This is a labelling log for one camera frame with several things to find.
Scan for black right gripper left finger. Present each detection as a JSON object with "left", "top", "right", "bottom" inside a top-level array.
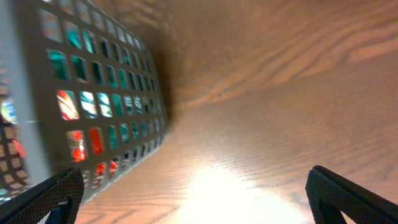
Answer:
[{"left": 1, "top": 167, "right": 85, "bottom": 223}]

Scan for green red coffee sachet bag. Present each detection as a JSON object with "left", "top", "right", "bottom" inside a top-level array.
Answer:
[{"left": 48, "top": 20, "right": 162, "bottom": 189}]

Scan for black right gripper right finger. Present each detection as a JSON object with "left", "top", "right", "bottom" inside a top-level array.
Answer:
[{"left": 305, "top": 166, "right": 397, "bottom": 223}]

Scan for grey plastic slotted basket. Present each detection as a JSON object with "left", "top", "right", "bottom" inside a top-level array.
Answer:
[{"left": 1, "top": 0, "right": 169, "bottom": 202}]

